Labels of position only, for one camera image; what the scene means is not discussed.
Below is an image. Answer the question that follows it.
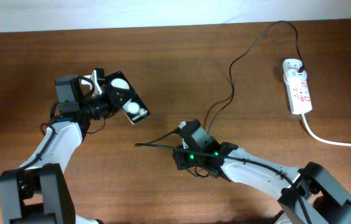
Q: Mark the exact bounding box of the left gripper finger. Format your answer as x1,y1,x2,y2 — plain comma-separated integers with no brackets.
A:
110,88,131,108
80,68,105,95

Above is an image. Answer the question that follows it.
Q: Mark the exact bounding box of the black smartphone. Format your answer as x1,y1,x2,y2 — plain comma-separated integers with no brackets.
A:
104,71,151,124

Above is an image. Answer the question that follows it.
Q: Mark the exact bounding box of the black charger cable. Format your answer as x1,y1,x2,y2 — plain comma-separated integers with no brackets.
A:
134,20,305,178

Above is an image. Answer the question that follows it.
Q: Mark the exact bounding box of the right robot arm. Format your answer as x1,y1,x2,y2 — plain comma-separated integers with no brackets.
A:
173,120,351,223

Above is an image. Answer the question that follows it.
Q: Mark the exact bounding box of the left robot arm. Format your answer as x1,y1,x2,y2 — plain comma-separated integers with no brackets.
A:
0,68,136,223

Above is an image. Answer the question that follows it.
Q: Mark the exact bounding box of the white power strip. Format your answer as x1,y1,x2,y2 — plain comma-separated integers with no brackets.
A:
284,75,312,115

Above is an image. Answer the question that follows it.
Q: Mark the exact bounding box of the white power strip cord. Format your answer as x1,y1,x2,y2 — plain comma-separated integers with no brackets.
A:
298,113,351,150

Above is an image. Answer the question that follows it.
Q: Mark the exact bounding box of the white USB wall adapter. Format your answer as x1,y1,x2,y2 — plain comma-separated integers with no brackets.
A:
282,58,307,85

